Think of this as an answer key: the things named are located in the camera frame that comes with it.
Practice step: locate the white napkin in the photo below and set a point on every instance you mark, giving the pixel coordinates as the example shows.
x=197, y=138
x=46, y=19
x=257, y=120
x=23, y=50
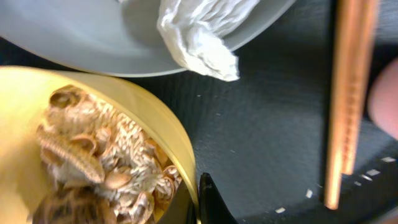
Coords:
x=193, y=32

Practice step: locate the round black tray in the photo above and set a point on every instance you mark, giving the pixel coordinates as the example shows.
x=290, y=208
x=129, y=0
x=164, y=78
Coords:
x=261, y=138

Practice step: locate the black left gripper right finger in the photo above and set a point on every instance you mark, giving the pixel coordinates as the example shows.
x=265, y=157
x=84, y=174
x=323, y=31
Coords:
x=213, y=209

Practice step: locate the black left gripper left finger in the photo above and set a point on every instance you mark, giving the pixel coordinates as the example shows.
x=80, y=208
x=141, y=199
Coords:
x=181, y=210

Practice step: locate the food scraps and rice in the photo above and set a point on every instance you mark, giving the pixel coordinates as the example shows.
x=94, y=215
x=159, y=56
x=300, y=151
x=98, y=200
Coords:
x=105, y=168

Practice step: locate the pink cup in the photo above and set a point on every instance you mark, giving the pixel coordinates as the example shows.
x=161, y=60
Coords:
x=382, y=102

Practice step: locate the grey plate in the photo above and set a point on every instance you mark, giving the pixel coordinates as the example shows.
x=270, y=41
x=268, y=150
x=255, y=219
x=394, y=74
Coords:
x=118, y=38

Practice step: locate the wooden chopstick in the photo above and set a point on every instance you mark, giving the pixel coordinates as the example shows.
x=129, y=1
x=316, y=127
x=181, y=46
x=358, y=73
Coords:
x=346, y=23
x=361, y=44

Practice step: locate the yellow bowl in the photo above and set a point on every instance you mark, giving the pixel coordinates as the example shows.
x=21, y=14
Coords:
x=25, y=93

